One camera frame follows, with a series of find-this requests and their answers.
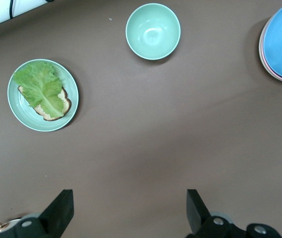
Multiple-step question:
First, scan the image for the toasted bread slice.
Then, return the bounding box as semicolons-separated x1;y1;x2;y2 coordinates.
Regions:
17;85;72;122

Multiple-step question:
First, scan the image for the green lettuce leaf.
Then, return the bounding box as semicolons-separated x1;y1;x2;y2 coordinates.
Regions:
12;61;65;119

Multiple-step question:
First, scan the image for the green plate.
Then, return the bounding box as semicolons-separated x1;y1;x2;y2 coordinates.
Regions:
7;59;79;132

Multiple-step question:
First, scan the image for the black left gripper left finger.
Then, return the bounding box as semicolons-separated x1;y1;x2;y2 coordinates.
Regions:
0;189;74;238

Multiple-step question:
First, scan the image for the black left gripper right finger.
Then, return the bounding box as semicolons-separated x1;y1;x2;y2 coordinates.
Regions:
187;189;282;238

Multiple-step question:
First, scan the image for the small green bowl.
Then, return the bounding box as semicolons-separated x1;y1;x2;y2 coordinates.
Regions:
125;2;182;61

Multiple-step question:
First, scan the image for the pink plate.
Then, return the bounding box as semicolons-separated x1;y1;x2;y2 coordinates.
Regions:
259;17;282;84

